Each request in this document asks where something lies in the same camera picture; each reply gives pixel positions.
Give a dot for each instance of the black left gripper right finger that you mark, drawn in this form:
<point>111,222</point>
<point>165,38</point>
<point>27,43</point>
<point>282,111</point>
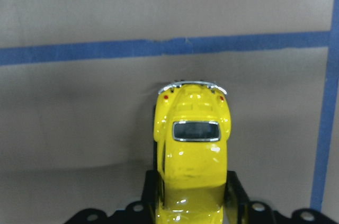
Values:
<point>240,209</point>

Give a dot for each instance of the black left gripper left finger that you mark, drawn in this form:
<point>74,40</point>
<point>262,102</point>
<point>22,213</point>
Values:
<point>141,211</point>

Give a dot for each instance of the yellow toy beetle car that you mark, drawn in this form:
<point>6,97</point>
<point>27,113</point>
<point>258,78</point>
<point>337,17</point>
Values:
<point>192,124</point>

